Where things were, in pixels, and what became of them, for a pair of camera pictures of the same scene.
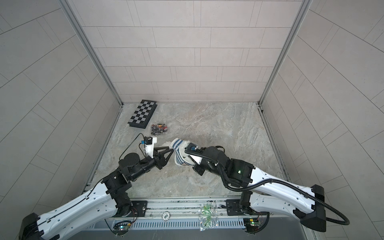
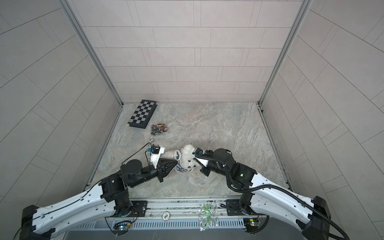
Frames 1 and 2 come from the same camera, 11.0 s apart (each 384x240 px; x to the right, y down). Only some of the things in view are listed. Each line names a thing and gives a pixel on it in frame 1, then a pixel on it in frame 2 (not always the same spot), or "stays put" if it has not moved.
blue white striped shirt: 181,158 -> 178,168
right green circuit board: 252,225 stays put
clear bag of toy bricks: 158,128 stays put
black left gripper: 158,158 -> 162,168
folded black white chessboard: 142,114 stays put
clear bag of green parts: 208,216 stays put
